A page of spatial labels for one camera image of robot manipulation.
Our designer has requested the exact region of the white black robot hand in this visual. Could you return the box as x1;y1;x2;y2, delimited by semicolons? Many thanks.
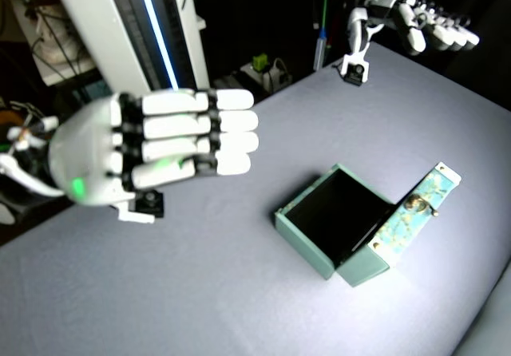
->
47;88;259;208
373;0;481;57

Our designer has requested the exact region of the teal hinged box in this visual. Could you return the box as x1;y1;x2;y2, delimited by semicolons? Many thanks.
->
274;161;463;289

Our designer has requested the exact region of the grey plug with blue end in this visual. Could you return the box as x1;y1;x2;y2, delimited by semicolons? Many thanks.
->
313;28;331;72

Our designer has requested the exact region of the white background equipment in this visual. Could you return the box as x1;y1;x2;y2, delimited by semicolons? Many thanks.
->
0;0;99;88

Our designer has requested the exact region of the white column with blue light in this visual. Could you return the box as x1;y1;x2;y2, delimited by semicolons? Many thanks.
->
46;0;211;93

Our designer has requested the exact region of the white power strip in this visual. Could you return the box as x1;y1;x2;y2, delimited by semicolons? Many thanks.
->
238;57;295;93

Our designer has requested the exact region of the grey table cloth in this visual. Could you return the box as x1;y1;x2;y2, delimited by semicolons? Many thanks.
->
0;40;511;356

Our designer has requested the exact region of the black white braided cable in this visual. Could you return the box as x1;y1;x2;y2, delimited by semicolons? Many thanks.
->
0;99;46;134

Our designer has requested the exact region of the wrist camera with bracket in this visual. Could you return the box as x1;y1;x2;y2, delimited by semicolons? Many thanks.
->
107;188;165;225
339;6;383;88

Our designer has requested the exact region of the green cable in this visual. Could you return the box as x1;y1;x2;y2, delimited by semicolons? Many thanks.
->
318;0;335;34

